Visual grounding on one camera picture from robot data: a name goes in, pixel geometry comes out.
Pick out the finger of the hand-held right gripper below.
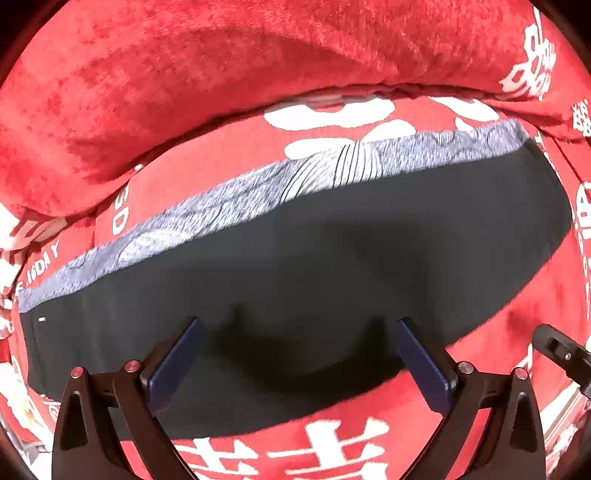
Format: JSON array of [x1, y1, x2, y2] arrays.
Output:
[[531, 324, 591, 401]]

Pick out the black pants with grey waistband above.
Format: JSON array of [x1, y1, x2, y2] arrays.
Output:
[[18, 119, 573, 439]]

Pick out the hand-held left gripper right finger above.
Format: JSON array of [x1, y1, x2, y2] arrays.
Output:
[[396, 317, 548, 480]]

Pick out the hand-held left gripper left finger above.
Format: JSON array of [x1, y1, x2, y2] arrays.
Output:
[[52, 316, 205, 480]]

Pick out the red printed sofa cover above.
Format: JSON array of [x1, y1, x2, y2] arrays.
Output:
[[0, 0, 591, 480]]

